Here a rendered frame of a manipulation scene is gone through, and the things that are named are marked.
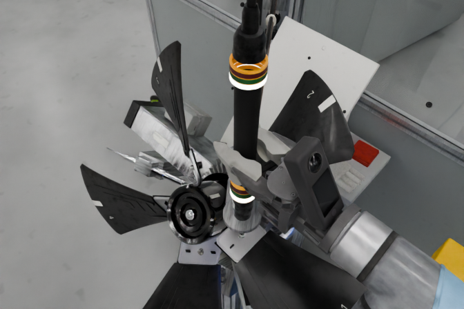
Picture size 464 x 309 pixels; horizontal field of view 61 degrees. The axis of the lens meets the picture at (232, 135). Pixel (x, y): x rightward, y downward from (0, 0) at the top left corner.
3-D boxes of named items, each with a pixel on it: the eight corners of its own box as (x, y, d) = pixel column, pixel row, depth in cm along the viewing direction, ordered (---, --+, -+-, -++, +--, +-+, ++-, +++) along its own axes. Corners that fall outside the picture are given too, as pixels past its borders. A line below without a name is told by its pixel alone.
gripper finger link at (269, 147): (235, 144, 63) (271, 184, 58) (235, 120, 58) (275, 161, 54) (250, 135, 64) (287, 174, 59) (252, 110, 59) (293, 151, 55)
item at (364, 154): (358, 141, 136) (359, 137, 134) (379, 153, 133) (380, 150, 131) (346, 154, 132) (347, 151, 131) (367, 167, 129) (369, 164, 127)
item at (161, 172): (206, 196, 94) (109, 151, 112) (208, 187, 94) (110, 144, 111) (200, 198, 92) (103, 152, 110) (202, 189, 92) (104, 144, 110)
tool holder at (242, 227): (228, 187, 76) (227, 157, 68) (264, 192, 75) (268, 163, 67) (219, 230, 70) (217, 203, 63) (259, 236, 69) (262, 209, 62)
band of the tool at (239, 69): (232, 65, 47) (232, 45, 45) (268, 68, 47) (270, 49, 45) (226, 90, 45) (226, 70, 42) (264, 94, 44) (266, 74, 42)
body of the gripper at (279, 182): (252, 210, 58) (319, 266, 52) (255, 178, 51) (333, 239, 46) (285, 178, 61) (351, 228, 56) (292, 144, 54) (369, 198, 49)
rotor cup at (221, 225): (204, 164, 91) (166, 169, 80) (257, 183, 83) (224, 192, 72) (192, 223, 93) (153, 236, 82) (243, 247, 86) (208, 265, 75)
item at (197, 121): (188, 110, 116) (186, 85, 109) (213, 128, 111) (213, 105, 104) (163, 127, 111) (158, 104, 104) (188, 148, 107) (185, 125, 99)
